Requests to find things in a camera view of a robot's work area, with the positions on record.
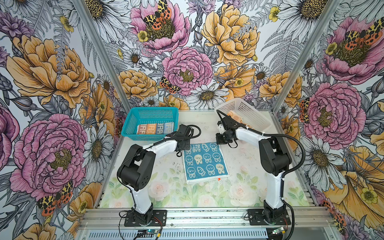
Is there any orange patterned towel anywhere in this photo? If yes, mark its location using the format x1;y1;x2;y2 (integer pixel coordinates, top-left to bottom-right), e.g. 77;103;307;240
227;111;251;128

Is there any striped lettered towel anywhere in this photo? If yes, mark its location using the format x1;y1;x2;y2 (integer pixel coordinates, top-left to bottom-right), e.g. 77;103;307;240
137;122;174;135

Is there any blue patterned towel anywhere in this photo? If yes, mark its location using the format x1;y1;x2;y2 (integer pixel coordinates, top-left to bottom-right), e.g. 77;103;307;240
183;142;230;184

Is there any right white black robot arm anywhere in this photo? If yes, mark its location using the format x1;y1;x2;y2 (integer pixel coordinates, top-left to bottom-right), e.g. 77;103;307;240
216;116;292;224

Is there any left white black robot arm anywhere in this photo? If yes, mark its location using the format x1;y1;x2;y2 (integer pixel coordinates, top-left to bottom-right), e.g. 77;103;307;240
117;125;202;227

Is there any white plastic basket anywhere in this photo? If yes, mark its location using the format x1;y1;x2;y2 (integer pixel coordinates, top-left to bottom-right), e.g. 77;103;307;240
215;98;272;132

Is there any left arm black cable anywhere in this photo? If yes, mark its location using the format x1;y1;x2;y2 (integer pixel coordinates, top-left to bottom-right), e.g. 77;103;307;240
115;124;202;208

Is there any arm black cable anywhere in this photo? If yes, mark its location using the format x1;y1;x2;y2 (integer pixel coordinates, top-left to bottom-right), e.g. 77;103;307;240
115;124;202;208
215;109;307;240

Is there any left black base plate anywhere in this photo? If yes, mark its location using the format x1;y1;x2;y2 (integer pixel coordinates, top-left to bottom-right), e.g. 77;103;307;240
124;210;168;227

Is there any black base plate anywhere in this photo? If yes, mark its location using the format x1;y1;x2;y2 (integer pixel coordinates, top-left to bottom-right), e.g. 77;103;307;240
124;210;168;227
247;209;291;226

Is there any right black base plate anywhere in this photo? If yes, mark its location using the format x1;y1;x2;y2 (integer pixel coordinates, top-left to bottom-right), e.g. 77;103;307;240
247;209;291;226

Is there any white vented cable duct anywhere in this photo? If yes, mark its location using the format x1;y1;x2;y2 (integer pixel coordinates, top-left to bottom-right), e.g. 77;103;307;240
83;228;268;240

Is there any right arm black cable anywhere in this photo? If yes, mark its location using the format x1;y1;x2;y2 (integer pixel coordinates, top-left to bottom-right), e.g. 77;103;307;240
215;109;307;240

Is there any aluminium front rail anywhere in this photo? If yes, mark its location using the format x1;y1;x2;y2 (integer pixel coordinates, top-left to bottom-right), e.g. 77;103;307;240
79;206;335;230

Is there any right aluminium frame post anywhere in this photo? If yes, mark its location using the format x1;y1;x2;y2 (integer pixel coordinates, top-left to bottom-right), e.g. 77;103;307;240
271;1;341;113

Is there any aluminium frame post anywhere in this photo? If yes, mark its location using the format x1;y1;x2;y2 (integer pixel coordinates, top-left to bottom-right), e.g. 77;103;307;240
271;1;341;113
74;1;132;113

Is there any left aluminium frame post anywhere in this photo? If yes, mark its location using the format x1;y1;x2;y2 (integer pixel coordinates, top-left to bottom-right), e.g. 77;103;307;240
74;1;132;113

